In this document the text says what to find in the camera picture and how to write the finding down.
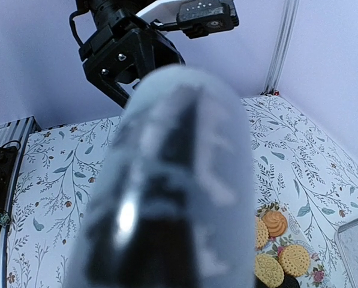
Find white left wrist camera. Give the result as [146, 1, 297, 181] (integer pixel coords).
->
[137, 1, 239, 39]

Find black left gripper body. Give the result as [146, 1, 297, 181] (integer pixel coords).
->
[79, 14, 185, 108]

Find silver white tongs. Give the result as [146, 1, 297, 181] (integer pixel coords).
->
[64, 65, 255, 287]

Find orange swirl cookie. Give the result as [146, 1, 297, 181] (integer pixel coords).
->
[262, 211, 288, 238]

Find front aluminium rail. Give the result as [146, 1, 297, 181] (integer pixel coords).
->
[0, 116, 38, 287]

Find beige sandwich biscuit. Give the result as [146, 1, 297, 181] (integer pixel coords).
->
[255, 217, 269, 250]

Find round beige biscuit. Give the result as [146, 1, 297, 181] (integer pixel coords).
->
[255, 254, 284, 288]
[278, 244, 311, 277]

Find left aluminium frame post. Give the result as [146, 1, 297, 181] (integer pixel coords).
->
[262, 0, 300, 95]

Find floral rectangular tray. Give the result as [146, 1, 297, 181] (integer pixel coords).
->
[255, 202, 334, 287]

